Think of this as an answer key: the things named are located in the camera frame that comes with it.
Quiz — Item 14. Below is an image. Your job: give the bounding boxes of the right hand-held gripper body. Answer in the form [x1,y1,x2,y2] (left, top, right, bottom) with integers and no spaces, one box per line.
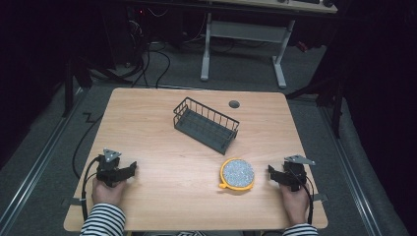
[278,154,317,193]

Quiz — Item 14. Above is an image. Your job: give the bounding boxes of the person's right hand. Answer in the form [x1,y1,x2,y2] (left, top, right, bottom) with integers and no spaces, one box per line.
[279,182,311,228]

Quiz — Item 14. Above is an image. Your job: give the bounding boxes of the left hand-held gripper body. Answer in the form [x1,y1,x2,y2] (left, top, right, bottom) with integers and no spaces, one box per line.
[95,148,130,189]

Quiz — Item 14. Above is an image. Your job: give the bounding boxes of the person's left hand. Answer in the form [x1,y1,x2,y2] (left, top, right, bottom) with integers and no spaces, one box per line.
[90,177,128,208]

